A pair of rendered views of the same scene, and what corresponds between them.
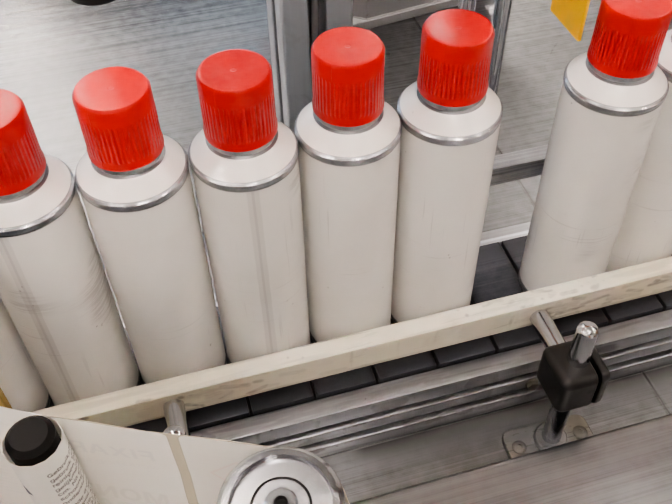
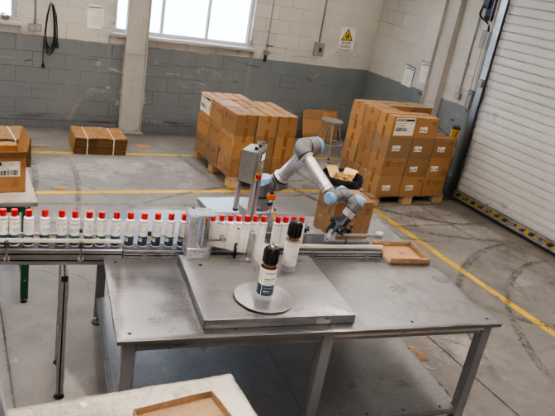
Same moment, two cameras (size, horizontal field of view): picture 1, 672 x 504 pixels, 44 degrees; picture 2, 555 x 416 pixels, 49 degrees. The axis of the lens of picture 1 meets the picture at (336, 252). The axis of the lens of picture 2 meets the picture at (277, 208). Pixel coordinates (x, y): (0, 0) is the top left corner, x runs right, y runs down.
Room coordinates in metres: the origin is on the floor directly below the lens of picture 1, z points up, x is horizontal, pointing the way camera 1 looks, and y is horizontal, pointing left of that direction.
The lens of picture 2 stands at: (-3.04, 0.32, 2.43)
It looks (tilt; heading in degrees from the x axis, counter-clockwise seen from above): 21 degrees down; 353
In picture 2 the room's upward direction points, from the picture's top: 10 degrees clockwise
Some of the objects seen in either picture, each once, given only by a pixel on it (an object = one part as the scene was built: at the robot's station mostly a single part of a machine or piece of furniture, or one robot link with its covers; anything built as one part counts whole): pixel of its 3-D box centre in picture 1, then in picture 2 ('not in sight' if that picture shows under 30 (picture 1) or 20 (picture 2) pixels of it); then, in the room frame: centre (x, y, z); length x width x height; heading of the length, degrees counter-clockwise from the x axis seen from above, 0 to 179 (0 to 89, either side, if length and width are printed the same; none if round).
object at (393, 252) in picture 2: not in sight; (400, 252); (0.59, -1.03, 0.85); 0.30 x 0.26 x 0.04; 105
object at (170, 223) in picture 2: not in sight; (169, 229); (0.18, 0.48, 0.98); 0.05 x 0.05 x 0.20
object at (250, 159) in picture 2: not in sight; (252, 163); (0.38, 0.06, 1.38); 0.17 x 0.10 x 0.19; 160
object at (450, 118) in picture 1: (440, 190); (262, 231); (0.33, -0.06, 0.98); 0.05 x 0.05 x 0.20
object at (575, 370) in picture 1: (569, 389); not in sight; (0.26, -0.13, 0.89); 0.03 x 0.03 x 0.12; 15
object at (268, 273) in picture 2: not in sight; (268, 271); (-0.30, -0.06, 1.04); 0.09 x 0.09 x 0.29
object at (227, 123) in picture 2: not in sight; (243, 139); (4.43, -0.08, 0.45); 1.20 x 0.84 x 0.89; 24
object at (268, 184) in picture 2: not in sight; (263, 184); (0.85, -0.07, 1.10); 0.13 x 0.12 x 0.14; 134
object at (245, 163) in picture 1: (254, 232); (245, 231); (0.30, 0.04, 0.98); 0.05 x 0.05 x 0.20
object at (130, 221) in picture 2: not in sight; (129, 229); (0.12, 0.69, 0.98); 0.05 x 0.05 x 0.20
